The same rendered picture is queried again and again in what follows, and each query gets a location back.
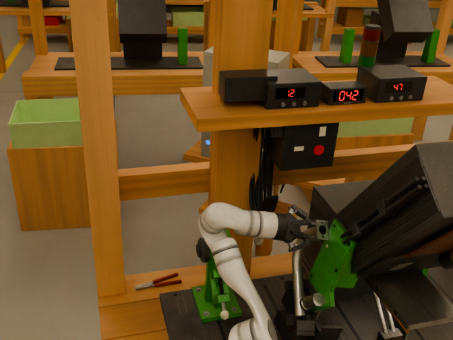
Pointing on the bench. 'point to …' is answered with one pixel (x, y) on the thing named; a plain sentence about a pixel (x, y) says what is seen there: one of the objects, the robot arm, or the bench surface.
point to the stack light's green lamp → (366, 61)
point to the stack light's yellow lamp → (369, 49)
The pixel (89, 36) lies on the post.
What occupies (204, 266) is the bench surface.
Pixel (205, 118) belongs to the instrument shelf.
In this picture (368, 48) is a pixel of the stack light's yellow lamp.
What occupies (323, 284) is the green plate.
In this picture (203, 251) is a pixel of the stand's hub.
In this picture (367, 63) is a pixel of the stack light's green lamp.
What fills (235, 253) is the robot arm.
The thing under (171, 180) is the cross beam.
